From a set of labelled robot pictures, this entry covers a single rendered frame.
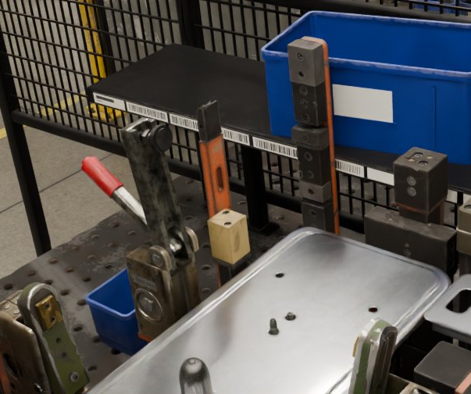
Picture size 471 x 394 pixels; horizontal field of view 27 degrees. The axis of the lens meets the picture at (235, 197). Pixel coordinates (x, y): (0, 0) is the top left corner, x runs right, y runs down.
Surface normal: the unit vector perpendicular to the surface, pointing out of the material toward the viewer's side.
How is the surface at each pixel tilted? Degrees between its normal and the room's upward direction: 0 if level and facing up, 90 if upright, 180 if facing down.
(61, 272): 0
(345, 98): 90
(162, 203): 81
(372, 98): 90
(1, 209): 0
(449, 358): 0
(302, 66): 90
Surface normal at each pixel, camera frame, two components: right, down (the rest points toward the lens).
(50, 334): 0.72, 0.07
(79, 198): -0.11, -0.86
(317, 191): -0.63, 0.44
